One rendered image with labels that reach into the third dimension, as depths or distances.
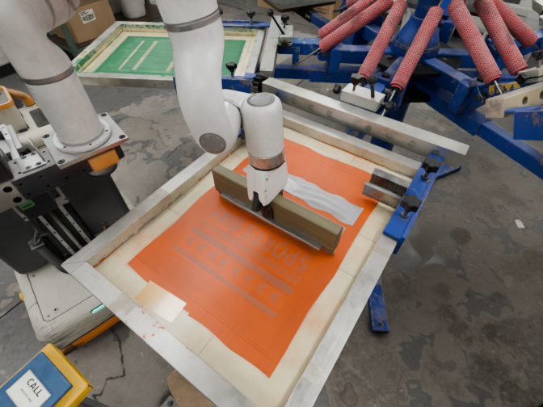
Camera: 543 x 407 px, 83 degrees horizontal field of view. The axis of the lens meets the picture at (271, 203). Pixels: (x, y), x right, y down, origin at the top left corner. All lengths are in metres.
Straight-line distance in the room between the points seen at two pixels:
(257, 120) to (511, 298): 1.84
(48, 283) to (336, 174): 1.39
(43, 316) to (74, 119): 1.09
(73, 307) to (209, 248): 0.99
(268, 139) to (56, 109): 0.44
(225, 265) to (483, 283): 1.66
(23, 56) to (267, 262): 0.61
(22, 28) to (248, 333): 0.67
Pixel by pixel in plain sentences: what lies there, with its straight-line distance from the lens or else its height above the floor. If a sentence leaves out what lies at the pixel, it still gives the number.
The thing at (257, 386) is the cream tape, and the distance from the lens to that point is 0.65.
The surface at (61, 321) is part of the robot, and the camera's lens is 1.66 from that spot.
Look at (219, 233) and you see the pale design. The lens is 0.79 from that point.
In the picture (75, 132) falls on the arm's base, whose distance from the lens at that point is 0.81.
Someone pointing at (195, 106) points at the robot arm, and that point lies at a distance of 0.52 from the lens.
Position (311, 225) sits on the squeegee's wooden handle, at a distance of 0.69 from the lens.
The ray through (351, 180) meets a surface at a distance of 0.93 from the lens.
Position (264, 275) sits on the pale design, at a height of 0.95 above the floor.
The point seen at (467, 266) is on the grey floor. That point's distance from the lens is 2.15.
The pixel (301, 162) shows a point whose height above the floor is 0.95.
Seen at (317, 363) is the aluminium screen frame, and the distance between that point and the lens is 0.62.
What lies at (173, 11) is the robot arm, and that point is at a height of 1.44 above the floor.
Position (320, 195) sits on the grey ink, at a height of 0.96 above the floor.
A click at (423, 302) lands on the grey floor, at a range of 1.91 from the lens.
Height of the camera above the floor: 1.59
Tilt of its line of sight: 49 degrees down
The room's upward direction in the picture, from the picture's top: straight up
